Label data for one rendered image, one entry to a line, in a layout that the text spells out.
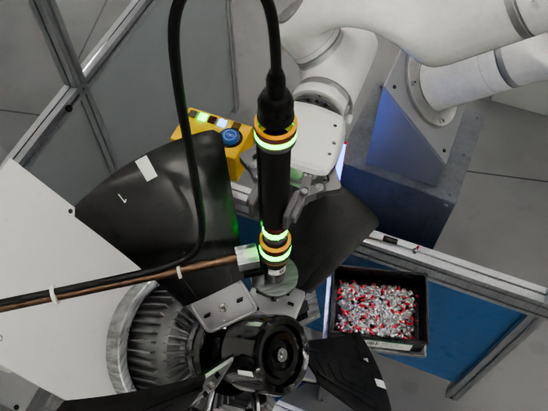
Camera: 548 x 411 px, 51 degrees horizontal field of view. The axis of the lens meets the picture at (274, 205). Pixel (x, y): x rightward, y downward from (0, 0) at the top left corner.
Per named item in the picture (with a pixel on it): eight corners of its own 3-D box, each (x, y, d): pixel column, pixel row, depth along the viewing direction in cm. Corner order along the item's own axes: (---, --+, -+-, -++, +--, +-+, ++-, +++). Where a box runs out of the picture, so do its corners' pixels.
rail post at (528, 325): (444, 396, 202) (528, 315, 136) (447, 386, 204) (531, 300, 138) (456, 400, 201) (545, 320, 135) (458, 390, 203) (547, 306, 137)
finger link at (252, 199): (274, 178, 74) (254, 220, 71) (251, 171, 75) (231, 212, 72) (274, 164, 72) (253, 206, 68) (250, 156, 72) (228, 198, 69)
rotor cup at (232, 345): (185, 389, 87) (243, 400, 78) (205, 295, 92) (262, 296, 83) (253, 399, 97) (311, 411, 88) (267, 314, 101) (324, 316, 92)
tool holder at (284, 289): (244, 306, 85) (241, 278, 77) (235, 264, 89) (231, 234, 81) (302, 293, 86) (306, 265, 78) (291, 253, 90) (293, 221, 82)
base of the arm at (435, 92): (419, 27, 130) (497, -7, 116) (461, 87, 138) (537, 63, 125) (395, 83, 120) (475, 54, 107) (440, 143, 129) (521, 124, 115)
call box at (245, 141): (175, 165, 136) (169, 137, 127) (194, 134, 141) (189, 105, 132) (237, 186, 132) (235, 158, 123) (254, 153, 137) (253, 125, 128)
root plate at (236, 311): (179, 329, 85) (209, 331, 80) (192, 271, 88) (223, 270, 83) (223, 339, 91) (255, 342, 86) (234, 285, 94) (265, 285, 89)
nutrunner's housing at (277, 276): (265, 298, 89) (259, 91, 50) (260, 276, 91) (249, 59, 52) (289, 293, 89) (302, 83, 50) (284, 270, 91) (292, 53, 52)
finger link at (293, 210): (324, 195, 73) (306, 238, 70) (300, 187, 74) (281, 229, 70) (326, 181, 70) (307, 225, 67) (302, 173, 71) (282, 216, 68)
